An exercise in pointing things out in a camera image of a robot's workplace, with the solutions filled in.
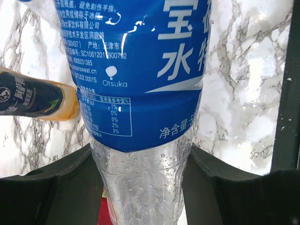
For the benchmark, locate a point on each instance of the tall orange juice bottle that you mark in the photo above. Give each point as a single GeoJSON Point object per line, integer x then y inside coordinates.
{"type": "Point", "coordinates": [26, 96]}

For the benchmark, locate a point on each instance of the blue label water bottle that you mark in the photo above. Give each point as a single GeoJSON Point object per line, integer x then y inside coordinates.
{"type": "Point", "coordinates": [138, 67]}

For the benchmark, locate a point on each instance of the red dragon fruit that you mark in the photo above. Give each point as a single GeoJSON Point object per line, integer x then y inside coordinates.
{"type": "Point", "coordinates": [104, 216]}

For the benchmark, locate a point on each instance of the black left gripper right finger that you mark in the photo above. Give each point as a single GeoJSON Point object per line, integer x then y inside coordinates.
{"type": "Point", "coordinates": [216, 193]}

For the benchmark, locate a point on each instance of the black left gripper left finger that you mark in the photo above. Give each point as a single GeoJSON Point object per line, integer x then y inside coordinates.
{"type": "Point", "coordinates": [65, 192]}

